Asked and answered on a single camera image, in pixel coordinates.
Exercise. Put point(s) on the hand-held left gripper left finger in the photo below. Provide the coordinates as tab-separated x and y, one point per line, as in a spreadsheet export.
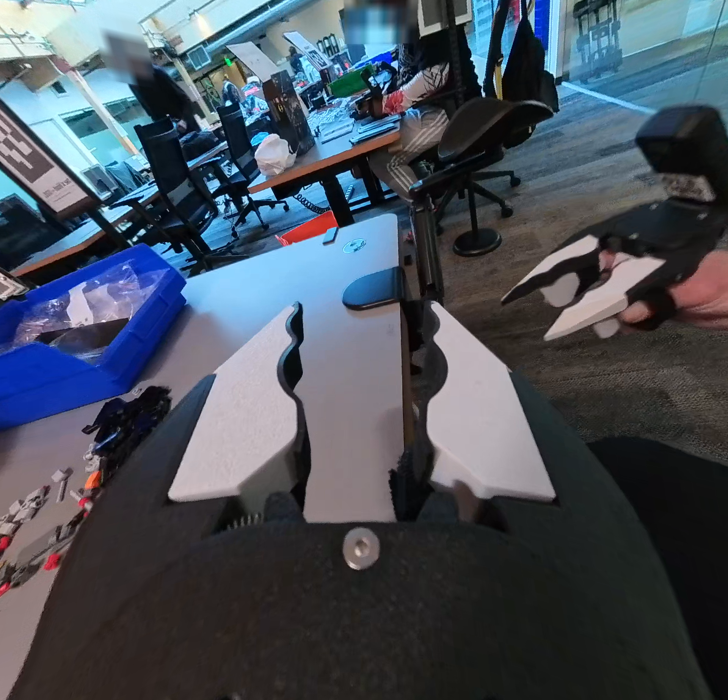
239	421

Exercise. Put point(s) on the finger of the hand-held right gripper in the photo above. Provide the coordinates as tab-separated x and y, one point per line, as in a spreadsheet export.
608	293
560	259

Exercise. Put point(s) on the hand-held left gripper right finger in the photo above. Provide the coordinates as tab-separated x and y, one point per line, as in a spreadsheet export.
480	421

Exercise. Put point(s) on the dark lego model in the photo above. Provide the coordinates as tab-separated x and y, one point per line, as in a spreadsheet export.
131	421

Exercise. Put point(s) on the pile of lego pieces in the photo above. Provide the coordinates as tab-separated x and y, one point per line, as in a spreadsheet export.
23	509

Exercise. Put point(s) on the person's right hand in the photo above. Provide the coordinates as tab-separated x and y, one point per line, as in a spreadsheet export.
705	296

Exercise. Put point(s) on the black round base stand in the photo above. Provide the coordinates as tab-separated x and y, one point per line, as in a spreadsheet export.
478	244

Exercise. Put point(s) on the black pole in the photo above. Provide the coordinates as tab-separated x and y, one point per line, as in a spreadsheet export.
427	250

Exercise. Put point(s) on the black desk clamp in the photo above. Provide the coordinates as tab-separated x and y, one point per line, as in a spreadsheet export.
372	290

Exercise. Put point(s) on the blue plastic bin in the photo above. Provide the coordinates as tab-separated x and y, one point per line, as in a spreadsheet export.
57	384

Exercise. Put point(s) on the clear plastic bags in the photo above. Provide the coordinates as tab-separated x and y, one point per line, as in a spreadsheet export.
85	307

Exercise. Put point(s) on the orange plastic bin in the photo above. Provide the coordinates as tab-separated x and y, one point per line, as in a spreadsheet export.
307	231

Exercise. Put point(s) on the small black block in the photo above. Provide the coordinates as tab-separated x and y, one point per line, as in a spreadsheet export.
330	236

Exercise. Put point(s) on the round grey sticker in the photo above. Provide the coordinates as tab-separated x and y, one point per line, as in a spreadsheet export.
354	246

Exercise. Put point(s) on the grey trays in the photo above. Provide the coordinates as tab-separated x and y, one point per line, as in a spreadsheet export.
375	130

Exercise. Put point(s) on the person's black trouser leg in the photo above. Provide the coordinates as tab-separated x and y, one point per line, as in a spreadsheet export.
682	541

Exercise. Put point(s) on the wooden top desk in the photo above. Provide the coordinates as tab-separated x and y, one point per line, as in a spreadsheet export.
335	154
85	236

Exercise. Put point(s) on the black high-back office chair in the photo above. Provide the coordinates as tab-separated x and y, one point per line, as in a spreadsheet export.
236	137
170	171

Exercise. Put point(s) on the black white tag card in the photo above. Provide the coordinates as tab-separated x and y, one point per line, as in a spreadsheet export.
10	285

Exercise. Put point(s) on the white plastic bag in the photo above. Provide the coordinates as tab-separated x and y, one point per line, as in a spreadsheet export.
274	155

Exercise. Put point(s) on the green box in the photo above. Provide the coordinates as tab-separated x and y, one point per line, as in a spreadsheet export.
350	83

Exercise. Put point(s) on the tall black box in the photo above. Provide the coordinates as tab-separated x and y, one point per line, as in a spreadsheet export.
290	111

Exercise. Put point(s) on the black white tag board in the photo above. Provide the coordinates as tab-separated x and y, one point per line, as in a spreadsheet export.
310	50
28	159

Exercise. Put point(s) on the beige board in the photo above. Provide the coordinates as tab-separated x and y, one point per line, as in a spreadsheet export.
253	60

